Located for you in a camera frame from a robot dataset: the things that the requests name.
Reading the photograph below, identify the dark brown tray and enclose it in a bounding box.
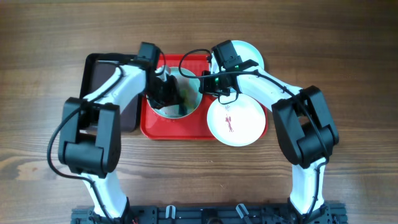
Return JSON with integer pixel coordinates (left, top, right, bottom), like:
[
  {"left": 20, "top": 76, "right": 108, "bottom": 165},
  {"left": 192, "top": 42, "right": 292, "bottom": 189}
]
[{"left": 79, "top": 53, "right": 141, "bottom": 133}]

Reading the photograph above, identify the red plastic tray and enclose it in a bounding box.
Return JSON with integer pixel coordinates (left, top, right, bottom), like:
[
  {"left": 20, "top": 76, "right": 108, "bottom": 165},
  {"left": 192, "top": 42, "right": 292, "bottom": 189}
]
[{"left": 139, "top": 54, "right": 269, "bottom": 141}]

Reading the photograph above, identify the light blue ceramic plate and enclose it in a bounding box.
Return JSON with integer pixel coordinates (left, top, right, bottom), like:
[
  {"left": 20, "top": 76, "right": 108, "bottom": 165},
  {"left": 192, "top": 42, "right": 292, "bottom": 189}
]
[{"left": 208, "top": 40, "right": 265, "bottom": 74}]

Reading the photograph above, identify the white ceramic plate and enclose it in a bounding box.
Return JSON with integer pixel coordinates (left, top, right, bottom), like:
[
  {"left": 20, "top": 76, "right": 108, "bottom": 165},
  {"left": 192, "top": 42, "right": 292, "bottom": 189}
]
[{"left": 206, "top": 93, "right": 267, "bottom": 147}]

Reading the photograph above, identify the green yellow sponge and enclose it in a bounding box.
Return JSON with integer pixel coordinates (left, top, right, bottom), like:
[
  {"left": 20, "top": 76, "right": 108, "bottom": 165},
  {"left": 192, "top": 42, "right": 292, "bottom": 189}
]
[{"left": 178, "top": 89, "right": 190, "bottom": 116}]

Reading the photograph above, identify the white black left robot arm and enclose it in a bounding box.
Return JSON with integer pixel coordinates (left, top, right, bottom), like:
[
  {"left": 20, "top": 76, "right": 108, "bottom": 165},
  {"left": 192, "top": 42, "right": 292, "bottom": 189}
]
[{"left": 54, "top": 60, "right": 182, "bottom": 223}]

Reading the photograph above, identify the pale green ceramic plate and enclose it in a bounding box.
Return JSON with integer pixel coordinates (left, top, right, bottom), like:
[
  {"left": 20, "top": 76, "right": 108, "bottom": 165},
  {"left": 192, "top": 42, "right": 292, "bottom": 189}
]
[{"left": 152, "top": 65, "right": 203, "bottom": 119}]

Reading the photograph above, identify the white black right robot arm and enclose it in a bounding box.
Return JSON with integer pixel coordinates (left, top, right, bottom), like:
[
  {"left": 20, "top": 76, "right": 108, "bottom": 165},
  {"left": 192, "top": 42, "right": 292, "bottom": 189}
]
[{"left": 200, "top": 66, "right": 339, "bottom": 222}]

